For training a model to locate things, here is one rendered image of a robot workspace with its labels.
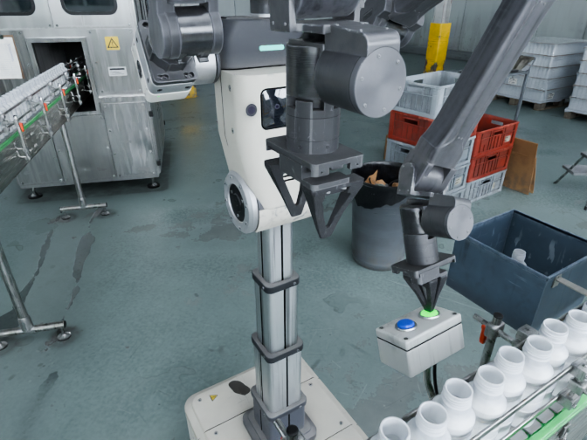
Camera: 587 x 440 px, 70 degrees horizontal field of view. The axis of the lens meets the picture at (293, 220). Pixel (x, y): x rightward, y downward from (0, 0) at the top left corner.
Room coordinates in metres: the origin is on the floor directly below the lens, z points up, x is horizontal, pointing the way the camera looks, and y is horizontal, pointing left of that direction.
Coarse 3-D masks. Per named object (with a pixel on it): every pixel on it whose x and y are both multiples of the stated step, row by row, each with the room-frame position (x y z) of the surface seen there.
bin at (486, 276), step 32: (480, 224) 1.27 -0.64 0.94; (512, 224) 1.36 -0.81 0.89; (544, 224) 1.26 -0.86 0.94; (480, 256) 1.12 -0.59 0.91; (544, 256) 1.24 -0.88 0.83; (576, 256) 1.16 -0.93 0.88; (480, 288) 1.10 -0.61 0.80; (512, 288) 1.02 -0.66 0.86; (544, 288) 0.95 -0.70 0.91; (576, 288) 0.92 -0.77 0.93; (512, 320) 0.99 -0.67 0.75
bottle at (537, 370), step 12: (528, 336) 0.49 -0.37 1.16; (540, 336) 0.49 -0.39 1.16; (528, 348) 0.47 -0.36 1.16; (540, 348) 0.49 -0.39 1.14; (552, 348) 0.47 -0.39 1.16; (528, 360) 0.47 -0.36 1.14; (540, 360) 0.46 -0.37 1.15; (528, 372) 0.46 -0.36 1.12; (540, 372) 0.46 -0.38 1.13; (552, 372) 0.46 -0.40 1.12; (528, 384) 0.45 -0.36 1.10; (540, 384) 0.45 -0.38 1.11; (540, 396) 0.45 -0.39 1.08; (528, 408) 0.45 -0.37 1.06; (516, 420) 0.45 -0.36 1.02
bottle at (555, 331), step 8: (544, 320) 0.53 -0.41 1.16; (552, 320) 0.53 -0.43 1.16; (544, 328) 0.52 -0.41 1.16; (552, 328) 0.53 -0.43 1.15; (560, 328) 0.52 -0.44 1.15; (568, 328) 0.51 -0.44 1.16; (544, 336) 0.51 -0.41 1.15; (552, 336) 0.50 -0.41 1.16; (560, 336) 0.50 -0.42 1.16; (560, 344) 0.50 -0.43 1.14; (560, 352) 0.50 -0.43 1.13; (568, 352) 0.50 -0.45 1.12; (552, 360) 0.49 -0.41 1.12; (560, 360) 0.49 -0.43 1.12; (560, 368) 0.49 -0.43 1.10; (552, 376) 0.49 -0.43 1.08; (552, 392) 0.49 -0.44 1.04; (544, 400) 0.49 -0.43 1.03
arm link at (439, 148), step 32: (512, 0) 0.67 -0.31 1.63; (544, 0) 0.65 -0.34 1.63; (512, 32) 0.65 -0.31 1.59; (480, 64) 0.66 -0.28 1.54; (512, 64) 0.66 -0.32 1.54; (448, 96) 0.70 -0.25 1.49; (480, 96) 0.65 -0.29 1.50; (448, 128) 0.66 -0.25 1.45; (416, 160) 0.68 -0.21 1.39; (448, 160) 0.66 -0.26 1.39
